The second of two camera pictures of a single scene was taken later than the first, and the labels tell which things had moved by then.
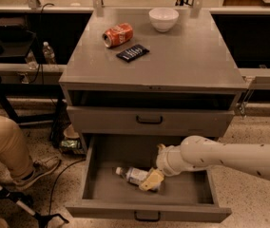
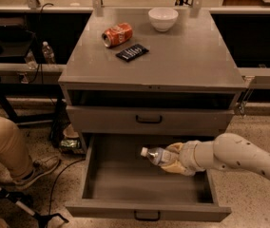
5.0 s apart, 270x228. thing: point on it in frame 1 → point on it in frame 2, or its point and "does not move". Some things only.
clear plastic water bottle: [132, 174] → [158, 156]
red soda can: [117, 35] does not move
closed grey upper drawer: [147, 122] does not move
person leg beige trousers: [3, 139] does not move
